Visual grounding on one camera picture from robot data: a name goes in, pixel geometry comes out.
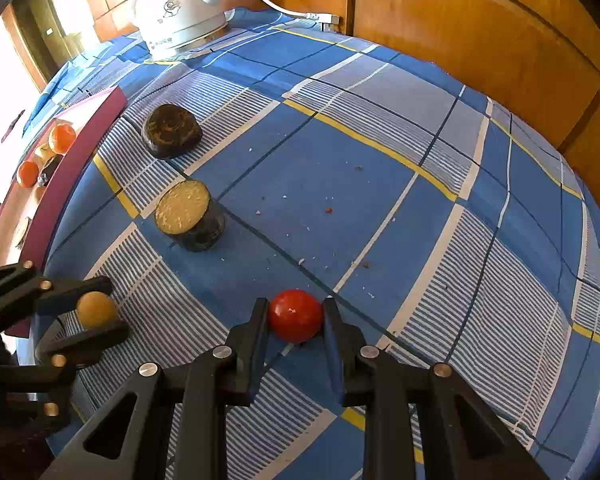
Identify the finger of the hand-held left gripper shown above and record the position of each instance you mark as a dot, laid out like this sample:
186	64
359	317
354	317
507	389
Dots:
95	342
65	292

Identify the white ceramic electric kettle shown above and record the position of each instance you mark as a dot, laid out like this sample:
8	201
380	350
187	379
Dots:
180	10

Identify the red cherry tomato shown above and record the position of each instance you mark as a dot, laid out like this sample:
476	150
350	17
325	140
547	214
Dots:
295	315

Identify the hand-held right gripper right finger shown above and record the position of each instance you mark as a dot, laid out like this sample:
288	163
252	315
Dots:
337	360

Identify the yellow cake piece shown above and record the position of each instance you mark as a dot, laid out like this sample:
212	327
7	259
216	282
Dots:
42	152

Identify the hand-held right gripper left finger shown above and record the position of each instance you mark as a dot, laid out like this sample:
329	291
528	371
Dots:
252	355

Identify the blue plaid tablecloth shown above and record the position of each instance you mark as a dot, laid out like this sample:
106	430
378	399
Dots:
380	210

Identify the dark chocolate pastry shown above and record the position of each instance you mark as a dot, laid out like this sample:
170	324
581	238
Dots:
172	130

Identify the small yellow round fruit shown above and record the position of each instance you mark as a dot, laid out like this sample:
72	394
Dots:
96	310

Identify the pink shallow box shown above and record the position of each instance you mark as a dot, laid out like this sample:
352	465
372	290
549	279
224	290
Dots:
65	185

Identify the orange tangerine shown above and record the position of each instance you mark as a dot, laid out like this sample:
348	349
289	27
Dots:
61	138
27	174

